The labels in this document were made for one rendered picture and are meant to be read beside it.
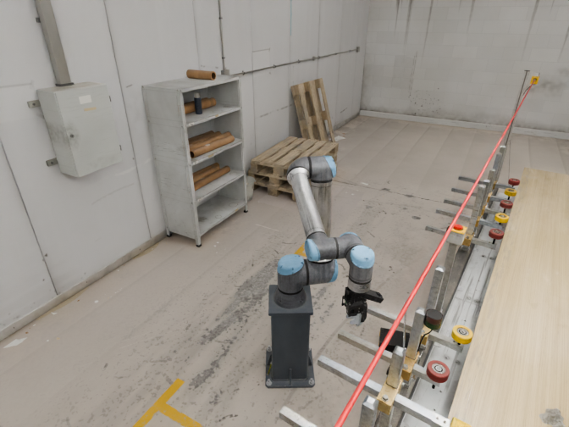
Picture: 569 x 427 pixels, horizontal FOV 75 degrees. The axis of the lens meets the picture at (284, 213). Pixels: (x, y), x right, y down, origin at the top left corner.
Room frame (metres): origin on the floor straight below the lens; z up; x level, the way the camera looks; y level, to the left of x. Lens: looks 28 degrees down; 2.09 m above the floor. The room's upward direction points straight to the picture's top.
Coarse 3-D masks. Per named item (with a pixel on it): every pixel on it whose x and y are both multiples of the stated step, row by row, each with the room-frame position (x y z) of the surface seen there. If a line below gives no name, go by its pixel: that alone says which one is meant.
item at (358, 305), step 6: (348, 288) 1.17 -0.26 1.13; (348, 294) 1.15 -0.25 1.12; (354, 294) 1.15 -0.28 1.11; (360, 294) 1.14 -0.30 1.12; (342, 300) 1.19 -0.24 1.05; (348, 300) 1.16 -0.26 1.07; (354, 300) 1.15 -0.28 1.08; (360, 300) 1.16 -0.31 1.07; (366, 300) 1.17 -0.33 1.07; (348, 306) 1.14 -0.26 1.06; (354, 306) 1.13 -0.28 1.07; (360, 306) 1.14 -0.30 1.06; (366, 306) 1.15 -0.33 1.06; (348, 312) 1.14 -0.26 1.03; (354, 312) 1.14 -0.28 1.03; (360, 312) 1.15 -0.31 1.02
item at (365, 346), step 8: (344, 336) 1.17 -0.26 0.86; (352, 336) 1.17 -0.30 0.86; (352, 344) 1.15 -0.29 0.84; (360, 344) 1.13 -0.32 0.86; (368, 344) 1.13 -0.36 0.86; (368, 352) 1.11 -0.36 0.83; (376, 352) 1.09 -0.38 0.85; (384, 352) 1.08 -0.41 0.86; (384, 360) 1.07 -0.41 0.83; (416, 368) 1.01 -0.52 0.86; (424, 368) 1.01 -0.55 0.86; (424, 376) 0.98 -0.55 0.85
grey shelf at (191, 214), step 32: (160, 96) 3.31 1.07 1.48; (192, 96) 3.96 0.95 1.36; (224, 96) 4.08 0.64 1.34; (160, 128) 3.34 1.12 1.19; (192, 128) 3.91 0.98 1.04; (224, 128) 4.10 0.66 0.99; (160, 160) 3.37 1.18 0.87; (192, 160) 3.30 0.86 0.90; (224, 160) 4.11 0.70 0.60; (160, 192) 3.40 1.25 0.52; (192, 192) 3.20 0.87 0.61; (224, 192) 4.13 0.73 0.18; (192, 224) 3.22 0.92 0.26
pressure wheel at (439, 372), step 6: (432, 360) 1.01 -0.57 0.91; (432, 366) 0.98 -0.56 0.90; (438, 366) 0.98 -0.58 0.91; (444, 366) 0.98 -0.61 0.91; (426, 372) 0.98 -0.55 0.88; (432, 372) 0.95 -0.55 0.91; (438, 372) 0.95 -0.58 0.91; (444, 372) 0.95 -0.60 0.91; (432, 378) 0.94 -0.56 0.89; (438, 378) 0.93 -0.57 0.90; (444, 378) 0.93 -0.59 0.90
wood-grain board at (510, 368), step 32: (544, 192) 2.57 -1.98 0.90; (512, 224) 2.09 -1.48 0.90; (544, 224) 2.09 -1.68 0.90; (512, 256) 1.73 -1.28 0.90; (544, 256) 1.73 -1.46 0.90; (512, 288) 1.45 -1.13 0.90; (544, 288) 1.45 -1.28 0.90; (480, 320) 1.23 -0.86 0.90; (512, 320) 1.23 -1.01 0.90; (544, 320) 1.23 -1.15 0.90; (480, 352) 1.05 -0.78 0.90; (512, 352) 1.05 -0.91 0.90; (544, 352) 1.05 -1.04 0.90; (480, 384) 0.91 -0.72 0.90; (512, 384) 0.91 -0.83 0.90; (544, 384) 0.91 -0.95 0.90; (448, 416) 0.78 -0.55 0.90; (480, 416) 0.78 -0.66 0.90; (512, 416) 0.78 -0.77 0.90
